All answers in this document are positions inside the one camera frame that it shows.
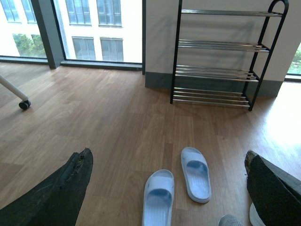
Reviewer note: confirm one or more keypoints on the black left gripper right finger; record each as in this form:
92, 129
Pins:
276, 195

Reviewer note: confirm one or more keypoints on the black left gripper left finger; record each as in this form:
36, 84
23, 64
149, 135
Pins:
57, 200

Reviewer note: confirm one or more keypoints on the grey knit sneaker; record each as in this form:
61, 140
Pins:
229, 220

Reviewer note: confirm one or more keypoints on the light blue slipper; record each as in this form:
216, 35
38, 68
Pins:
196, 174
158, 199

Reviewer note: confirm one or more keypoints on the black metal shoe rack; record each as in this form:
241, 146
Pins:
223, 86

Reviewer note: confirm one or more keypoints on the white table leg with caster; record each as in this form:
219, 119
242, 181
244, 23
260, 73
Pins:
25, 103

